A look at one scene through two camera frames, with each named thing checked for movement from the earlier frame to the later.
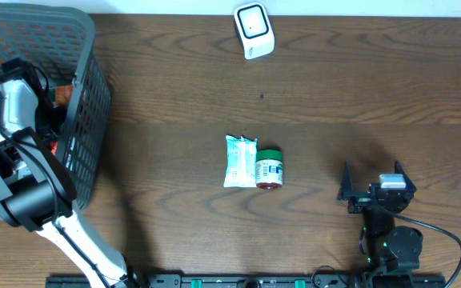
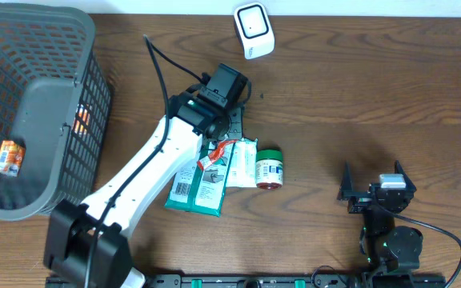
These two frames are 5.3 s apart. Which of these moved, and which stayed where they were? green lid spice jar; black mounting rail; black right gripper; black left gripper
Moved: black left gripper
Stayed: green lid spice jar; black right gripper; black mounting rail
